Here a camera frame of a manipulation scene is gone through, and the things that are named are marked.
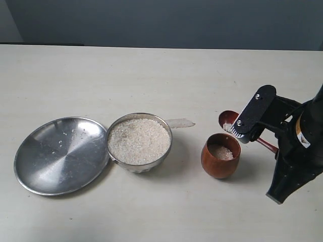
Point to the clear tape strip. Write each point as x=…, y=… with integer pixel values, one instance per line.
x=179, y=123

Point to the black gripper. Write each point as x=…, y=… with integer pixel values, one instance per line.
x=298, y=129

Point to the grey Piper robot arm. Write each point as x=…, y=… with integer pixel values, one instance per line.
x=298, y=130

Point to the brown wooden cup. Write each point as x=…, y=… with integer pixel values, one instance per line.
x=220, y=155

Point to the round steel plate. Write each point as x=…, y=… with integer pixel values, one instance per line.
x=62, y=156

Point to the dark red wooden spoon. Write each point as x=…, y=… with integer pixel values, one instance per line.
x=226, y=120

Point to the steel bowl of rice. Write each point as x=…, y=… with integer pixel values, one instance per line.
x=138, y=142

